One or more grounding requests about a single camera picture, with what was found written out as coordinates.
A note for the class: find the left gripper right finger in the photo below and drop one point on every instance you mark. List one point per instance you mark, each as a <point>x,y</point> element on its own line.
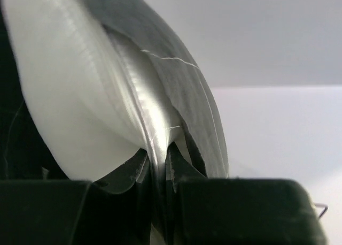
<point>202,210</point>

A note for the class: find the white pillow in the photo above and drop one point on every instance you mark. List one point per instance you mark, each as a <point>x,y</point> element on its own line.
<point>92,91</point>

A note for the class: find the dark grey checked pillowcase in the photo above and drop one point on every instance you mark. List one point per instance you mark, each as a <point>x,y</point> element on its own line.
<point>183,81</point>

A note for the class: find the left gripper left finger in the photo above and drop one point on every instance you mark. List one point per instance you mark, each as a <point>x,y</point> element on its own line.
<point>113,210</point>

